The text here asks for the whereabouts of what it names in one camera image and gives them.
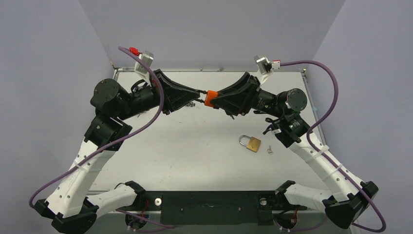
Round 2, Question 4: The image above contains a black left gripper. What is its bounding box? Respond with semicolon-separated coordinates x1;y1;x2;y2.
117;70;201;121

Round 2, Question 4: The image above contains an orange black padlock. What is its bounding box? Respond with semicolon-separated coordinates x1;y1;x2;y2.
195;90;219;108

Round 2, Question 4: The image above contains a large brass padlock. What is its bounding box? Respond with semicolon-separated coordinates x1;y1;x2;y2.
239;135;261;153

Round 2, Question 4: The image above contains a silver key with ring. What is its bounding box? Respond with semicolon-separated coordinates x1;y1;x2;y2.
267;146;273;155

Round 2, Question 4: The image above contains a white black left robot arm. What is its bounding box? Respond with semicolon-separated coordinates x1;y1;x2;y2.
34;70;200;234

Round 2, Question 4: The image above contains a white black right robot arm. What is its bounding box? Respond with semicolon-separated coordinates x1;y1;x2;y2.
205;73;378;229

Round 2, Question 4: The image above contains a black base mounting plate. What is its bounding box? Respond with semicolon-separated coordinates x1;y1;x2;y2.
122;191;306;225

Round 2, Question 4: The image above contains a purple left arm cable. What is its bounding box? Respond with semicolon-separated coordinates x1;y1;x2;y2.
28;46;165;208

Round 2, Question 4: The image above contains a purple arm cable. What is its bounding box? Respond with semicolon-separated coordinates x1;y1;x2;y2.
280;60;387;233
28;46;165;208

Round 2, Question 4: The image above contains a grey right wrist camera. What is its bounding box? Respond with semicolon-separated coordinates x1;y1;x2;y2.
254;56;281;85

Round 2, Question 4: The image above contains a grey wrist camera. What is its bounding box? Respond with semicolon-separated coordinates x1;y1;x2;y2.
129;47;154;85
254;56;281;85

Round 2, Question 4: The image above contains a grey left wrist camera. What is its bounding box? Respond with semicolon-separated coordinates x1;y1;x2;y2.
129;47;154;85

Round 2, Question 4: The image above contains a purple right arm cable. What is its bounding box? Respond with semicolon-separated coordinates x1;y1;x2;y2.
280;60;387;233

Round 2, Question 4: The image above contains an aluminium table frame rail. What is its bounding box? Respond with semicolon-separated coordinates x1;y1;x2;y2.
66;190;326;215

